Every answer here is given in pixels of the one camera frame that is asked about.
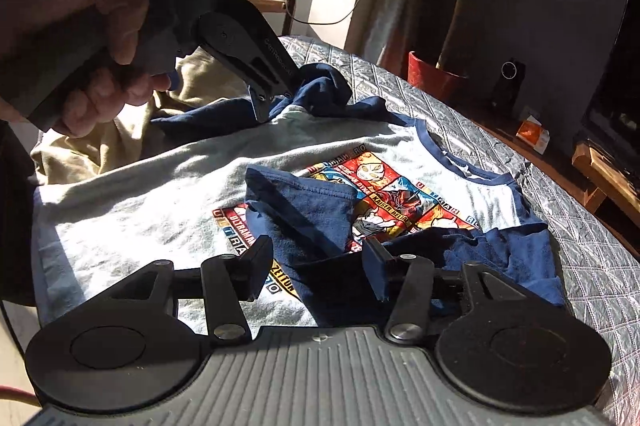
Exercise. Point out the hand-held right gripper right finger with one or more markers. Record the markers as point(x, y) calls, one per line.
point(377, 268)

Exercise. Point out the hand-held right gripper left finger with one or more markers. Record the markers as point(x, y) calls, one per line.
point(255, 268)

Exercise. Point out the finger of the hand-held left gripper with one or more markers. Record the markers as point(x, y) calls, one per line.
point(270, 70)

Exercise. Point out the white blue printed t-shirt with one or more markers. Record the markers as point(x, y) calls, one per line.
point(150, 186)

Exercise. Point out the person's left hand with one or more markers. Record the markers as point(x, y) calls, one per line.
point(60, 0)

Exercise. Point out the potted green tree red pot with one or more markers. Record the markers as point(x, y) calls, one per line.
point(437, 78)

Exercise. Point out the grey quilted blanket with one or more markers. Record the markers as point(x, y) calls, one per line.
point(575, 231)

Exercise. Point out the orange tissue box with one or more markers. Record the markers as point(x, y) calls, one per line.
point(532, 133)

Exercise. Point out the beige fleece garment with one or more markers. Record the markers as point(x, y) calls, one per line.
point(75, 155)

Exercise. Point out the black cylindrical device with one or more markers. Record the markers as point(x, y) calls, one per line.
point(507, 85)

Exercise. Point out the black flat television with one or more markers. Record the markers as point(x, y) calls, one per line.
point(615, 80)

